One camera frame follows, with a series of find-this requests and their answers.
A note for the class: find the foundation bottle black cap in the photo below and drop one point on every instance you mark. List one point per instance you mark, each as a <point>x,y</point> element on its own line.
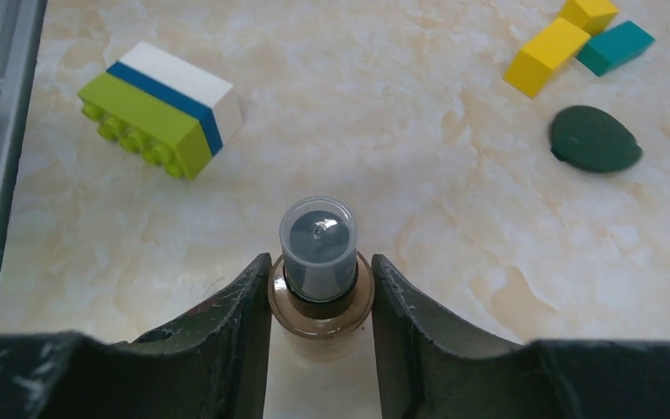
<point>321,289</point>

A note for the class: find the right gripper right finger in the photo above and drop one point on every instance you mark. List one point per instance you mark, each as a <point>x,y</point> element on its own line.
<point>431,363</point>

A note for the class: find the yellow block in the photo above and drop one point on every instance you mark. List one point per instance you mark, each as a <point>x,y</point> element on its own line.
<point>592,16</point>
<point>540,59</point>

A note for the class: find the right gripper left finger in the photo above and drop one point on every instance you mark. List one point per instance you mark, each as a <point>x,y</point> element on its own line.
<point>210,362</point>

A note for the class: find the teal block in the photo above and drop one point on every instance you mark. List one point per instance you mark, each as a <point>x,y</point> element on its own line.
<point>613,48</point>

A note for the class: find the green white toy brick stack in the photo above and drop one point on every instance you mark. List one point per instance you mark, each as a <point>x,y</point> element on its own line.
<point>171,113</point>

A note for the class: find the dark green round disc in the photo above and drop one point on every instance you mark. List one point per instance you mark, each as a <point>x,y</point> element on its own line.
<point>590,139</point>

